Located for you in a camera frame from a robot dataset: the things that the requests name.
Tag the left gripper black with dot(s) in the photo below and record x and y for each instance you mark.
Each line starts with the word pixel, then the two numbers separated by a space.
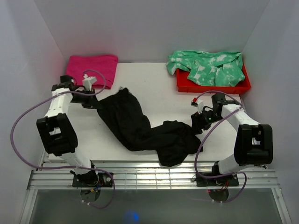
pixel 93 102

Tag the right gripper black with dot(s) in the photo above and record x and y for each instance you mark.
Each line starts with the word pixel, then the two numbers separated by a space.
pixel 197 121

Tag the black trousers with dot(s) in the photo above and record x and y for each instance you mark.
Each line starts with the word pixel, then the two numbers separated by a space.
pixel 173 140

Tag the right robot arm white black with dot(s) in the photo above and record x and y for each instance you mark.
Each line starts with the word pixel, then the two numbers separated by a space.
pixel 253 143

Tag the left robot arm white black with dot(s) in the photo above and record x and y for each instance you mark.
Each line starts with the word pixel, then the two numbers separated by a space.
pixel 56 131

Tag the pink folded trousers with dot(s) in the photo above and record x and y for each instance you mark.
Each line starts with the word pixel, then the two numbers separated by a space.
pixel 103 67

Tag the green white tie-dye trousers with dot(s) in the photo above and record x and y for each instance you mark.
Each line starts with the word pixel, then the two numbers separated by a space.
pixel 208 69

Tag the red plastic tray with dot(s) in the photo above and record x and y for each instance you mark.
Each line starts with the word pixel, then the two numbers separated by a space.
pixel 187 86

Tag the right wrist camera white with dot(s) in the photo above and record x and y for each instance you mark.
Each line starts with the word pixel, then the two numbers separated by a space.
pixel 198 103

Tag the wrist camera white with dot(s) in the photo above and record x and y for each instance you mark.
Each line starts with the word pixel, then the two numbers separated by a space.
pixel 88 81
pixel 198 103

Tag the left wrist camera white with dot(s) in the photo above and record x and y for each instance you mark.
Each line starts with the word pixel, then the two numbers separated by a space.
pixel 88 81

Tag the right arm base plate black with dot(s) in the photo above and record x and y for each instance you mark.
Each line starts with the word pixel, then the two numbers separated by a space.
pixel 230 180

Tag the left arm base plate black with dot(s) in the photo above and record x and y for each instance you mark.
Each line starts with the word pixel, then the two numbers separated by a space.
pixel 103 180

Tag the aluminium rail frame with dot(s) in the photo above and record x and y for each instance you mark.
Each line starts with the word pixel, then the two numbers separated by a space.
pixel 147 193

